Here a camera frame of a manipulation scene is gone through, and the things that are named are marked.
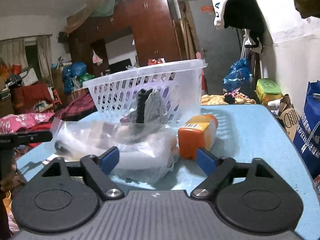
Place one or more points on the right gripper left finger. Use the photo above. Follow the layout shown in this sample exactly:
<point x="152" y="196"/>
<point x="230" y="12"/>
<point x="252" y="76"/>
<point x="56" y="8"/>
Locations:
<point x="96" y="171"/>

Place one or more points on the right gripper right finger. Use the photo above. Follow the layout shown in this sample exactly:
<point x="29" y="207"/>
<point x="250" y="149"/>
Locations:
<point x="218" y="171"/>

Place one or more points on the pink floral bedding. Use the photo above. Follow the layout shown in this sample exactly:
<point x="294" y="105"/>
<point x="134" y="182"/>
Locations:
<point x="12" y="123"/>

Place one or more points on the orange and white bottle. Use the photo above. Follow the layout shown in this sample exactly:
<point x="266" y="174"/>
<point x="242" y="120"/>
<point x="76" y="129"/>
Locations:
<point x="197" y="132"/>

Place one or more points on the grey and black socks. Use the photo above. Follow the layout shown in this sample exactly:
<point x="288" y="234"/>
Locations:
<point x="150" y="112"/>

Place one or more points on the brown paper bag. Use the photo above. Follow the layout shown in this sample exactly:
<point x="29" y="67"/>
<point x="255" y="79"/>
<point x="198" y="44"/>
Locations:
<point x="288" y="116"/>

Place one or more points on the green lidded yellow box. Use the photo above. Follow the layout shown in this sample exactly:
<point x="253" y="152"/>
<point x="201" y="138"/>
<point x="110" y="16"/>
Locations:
<point x="267" y="90"/>

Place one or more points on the white plastic laundry basket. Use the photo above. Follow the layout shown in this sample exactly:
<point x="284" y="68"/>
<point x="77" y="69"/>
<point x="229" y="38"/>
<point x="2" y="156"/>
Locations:
<point x="168" y="92"/>

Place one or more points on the blue shopping bag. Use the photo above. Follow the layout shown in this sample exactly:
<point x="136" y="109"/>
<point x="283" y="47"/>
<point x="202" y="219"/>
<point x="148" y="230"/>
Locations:
<point x="306" y="139"/>

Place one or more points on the blue plastic garbage bag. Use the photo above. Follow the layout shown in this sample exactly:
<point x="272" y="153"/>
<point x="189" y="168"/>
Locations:
<point x="238" y="75"/>

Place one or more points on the grey metal door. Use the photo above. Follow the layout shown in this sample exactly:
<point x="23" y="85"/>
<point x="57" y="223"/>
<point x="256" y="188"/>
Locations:
<point x="220" y="48"/>

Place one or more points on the dark red wooden wardrobe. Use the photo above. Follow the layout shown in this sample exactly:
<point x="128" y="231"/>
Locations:
<point x="153" y="24"/>

